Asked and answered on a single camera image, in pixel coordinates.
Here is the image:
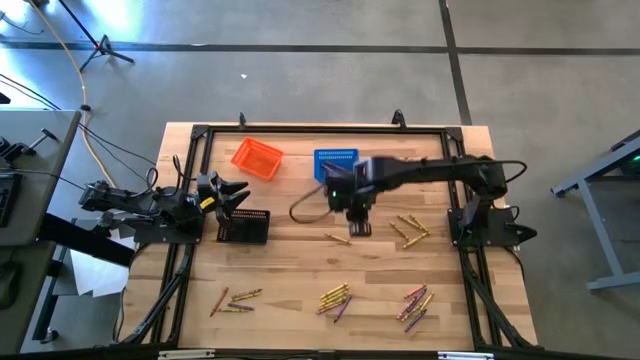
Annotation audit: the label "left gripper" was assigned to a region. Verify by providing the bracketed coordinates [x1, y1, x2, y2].
[196, 171, 251, 227]

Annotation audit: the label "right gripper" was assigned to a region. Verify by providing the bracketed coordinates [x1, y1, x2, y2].
[325, 172, 377, 237]

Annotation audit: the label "black plastic basket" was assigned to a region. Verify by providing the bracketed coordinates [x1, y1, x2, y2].
[216, 208, 272, 246]

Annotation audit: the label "orange plastic basket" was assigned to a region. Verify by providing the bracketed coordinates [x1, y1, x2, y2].
[230, 137, 285, 182]

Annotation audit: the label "blue plastic basket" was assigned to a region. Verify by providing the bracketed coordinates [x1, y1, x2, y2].
[313, 148, 360, 184]

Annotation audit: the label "magenta crayon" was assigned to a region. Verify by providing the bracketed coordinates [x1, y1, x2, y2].
[396, 295, 419, 322]

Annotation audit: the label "black desk support beam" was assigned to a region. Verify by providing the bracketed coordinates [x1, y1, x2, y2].
[37, 212, 136, 269]

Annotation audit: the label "white paper sheets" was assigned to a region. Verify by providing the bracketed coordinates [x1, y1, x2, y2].
[68, 234, 137, 299]

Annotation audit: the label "black tripod stand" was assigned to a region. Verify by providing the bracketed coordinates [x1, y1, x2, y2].
[57, 0, 135, 74]

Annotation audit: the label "black desk clamp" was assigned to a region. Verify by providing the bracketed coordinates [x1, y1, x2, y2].
[0, 128, 59, 162]

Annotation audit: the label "black keyboard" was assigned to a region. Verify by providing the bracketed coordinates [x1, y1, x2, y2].
[0, 172, 22, 229]

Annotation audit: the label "dark grey desk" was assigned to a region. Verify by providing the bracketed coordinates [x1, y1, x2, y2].
[0, 239, 57, 355]

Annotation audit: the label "black computer mouse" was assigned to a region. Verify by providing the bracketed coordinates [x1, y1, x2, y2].
[0, 260, 22, 310]

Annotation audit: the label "black device with green light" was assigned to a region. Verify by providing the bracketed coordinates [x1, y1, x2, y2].
[612, 133, 640, 176]

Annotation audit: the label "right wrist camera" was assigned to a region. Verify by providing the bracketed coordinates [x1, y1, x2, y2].
[352, 157, 375, 180]

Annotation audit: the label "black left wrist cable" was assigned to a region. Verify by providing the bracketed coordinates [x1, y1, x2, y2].
[143, 153, 199, 199]

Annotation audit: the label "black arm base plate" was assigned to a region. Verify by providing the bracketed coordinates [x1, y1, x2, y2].
[133, 205, 206, 245]
[447, 207, 539, 250]

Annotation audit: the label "black metal table frame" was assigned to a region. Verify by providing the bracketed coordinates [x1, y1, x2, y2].
[119, 122, 539, 351]

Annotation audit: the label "silver bracket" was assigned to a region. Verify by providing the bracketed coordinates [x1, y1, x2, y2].
[157, 349, 217, 360]
[437, 351, 496, 360]

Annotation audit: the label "yellow floor cable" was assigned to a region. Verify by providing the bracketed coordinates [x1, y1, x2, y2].
[27, 0, 119, 189]

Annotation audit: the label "grey metal table frame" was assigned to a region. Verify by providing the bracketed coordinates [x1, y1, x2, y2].
[550, 129, 640, 293]

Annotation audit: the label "thin black floor cable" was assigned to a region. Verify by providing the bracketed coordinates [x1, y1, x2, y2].
[0, 10, 45, 36]

